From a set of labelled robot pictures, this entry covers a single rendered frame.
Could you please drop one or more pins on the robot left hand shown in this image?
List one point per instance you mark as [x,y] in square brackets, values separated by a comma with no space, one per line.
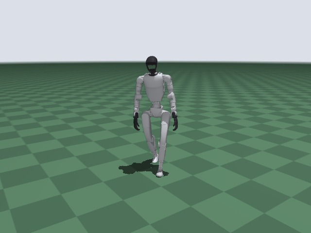
[175,121]

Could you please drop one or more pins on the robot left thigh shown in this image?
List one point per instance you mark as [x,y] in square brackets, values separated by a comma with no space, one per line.
[165,122]

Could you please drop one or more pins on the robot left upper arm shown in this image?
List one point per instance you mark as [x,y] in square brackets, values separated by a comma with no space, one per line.
[169,85]

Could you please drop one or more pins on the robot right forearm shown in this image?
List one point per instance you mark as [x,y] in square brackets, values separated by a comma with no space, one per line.
[136,105]

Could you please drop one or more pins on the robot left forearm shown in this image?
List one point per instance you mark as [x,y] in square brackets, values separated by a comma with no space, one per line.
[173,105]

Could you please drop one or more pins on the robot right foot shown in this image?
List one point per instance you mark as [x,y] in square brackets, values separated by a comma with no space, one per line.
[155,159]

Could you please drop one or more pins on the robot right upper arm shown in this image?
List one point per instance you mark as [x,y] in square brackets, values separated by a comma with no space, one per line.
[139,87]

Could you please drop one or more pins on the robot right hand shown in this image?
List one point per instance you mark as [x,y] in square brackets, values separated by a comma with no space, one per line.
[136,121]

